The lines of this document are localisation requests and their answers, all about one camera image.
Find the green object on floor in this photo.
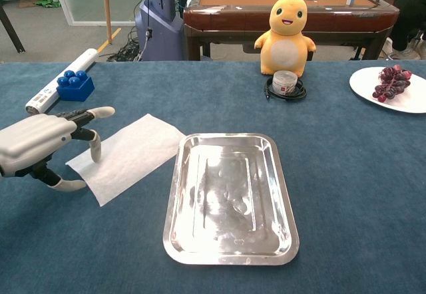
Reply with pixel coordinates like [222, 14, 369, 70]
[33, 0, 63, 9]

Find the blue grey machine body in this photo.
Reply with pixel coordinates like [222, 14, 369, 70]
[134, 0, 185, 62]

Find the brown mahjong table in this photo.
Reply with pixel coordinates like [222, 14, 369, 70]
[182, 0, 400, 62]

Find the small clear jar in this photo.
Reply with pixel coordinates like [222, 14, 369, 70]
[272, 70, 298, 96]

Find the seated person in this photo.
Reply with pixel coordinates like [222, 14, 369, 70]
[389, 0, 426, 61]

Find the yellow plush toy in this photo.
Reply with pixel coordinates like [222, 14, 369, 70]
[254, 0, 317, 78]

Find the blue toy building block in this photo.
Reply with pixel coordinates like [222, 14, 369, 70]
[56, 70, 96, 102]

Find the white paper sheet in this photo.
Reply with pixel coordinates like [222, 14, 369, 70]
[65, 113, 186, 208]

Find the black coiled cable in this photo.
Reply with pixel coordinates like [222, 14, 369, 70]
[263, 76, 308, 102]

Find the black slanted table leg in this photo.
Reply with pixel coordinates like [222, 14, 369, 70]
[0, 1, 27, 54]

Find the blue felt tablecloth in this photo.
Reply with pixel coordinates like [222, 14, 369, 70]
[0, 60, 426, 294]

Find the shiny metal tray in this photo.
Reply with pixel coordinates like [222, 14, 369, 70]
[162, 132, 300, 267]

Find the white film roll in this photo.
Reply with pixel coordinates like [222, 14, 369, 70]
[25, 48, 100, 116]

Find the white plate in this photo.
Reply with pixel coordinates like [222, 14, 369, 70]
[349, 66, 426, 114]

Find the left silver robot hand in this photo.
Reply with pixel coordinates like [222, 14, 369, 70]
[0, 106, 116, 192]

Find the bunch of red grapes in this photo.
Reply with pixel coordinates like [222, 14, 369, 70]
[371, 64, 413, 103]

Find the tangle of floor cables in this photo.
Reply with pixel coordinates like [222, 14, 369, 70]
[99, 27, 147, 63]

